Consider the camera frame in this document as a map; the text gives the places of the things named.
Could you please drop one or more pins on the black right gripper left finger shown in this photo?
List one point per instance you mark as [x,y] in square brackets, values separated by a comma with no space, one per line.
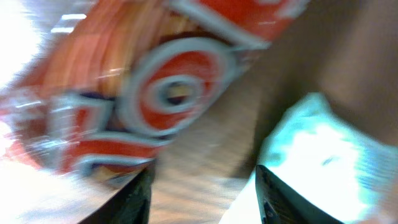
[131,205]

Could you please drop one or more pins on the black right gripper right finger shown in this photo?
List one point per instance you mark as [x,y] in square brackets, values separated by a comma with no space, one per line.
[280,204]

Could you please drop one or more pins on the teal snack packet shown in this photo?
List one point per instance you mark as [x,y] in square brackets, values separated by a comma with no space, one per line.
[336,167]

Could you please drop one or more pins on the red Top chocolate bar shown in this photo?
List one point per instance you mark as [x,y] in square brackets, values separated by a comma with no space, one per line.
[127,76]

